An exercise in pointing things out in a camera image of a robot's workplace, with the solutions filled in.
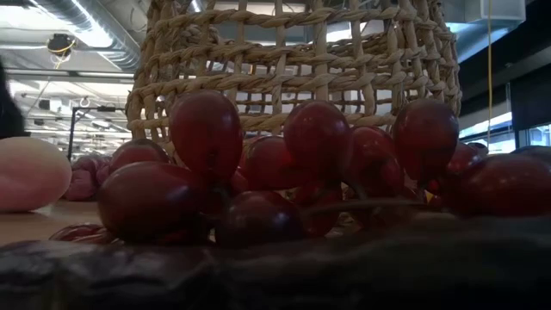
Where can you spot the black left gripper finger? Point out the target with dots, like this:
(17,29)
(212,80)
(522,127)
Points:
(6,116)

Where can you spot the pink peach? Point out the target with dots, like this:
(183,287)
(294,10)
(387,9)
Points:
(30,172)

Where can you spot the black round ceiling device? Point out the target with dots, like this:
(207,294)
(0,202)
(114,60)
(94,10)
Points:
(60,43)

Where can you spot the purple grape bunch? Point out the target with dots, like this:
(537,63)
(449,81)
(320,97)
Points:
(84,181)

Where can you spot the red grape bunch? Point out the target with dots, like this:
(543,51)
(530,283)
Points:
(206,129)

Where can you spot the purple eggplant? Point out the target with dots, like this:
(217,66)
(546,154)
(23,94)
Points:
(275,275)

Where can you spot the grey ceiling air unit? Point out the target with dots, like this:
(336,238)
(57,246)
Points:
(490,13)

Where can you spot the black metal stand frame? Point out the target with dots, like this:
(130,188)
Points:
(71,129)

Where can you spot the silver ceiling duct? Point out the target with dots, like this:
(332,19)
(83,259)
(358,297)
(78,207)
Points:
(107,26)

